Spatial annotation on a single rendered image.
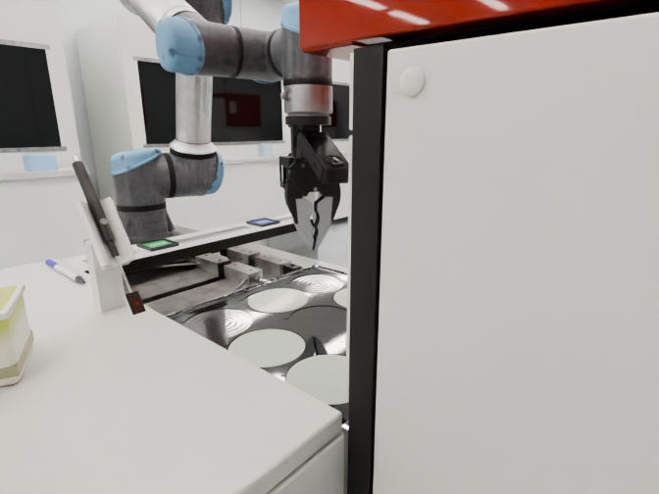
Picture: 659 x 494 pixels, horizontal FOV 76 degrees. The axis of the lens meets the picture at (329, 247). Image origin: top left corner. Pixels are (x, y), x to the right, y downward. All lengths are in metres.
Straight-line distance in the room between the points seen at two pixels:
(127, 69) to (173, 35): 3.26
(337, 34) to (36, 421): 0.35
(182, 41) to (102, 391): 0.47
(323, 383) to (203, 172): 0.77
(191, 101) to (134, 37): 2.92
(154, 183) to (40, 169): 2.37
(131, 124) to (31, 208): 1.03
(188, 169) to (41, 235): 2.43
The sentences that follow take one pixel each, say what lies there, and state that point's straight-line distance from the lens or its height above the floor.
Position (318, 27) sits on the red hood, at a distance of 0.30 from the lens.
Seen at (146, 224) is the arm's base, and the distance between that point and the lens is 1.12.
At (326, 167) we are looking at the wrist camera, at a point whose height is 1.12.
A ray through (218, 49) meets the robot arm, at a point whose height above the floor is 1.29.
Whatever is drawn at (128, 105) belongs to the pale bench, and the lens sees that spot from 3.90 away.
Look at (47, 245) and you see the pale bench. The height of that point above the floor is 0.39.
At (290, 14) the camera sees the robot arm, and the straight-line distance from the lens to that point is 0.68.
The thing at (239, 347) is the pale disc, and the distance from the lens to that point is 0.58.
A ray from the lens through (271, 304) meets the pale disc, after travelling 0.69.
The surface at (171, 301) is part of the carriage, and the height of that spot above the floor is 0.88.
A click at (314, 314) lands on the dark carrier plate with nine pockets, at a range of 0.66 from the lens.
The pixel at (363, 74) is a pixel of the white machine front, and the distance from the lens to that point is 0.27.
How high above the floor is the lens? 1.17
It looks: 16 degrees down
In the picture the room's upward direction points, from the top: straight up
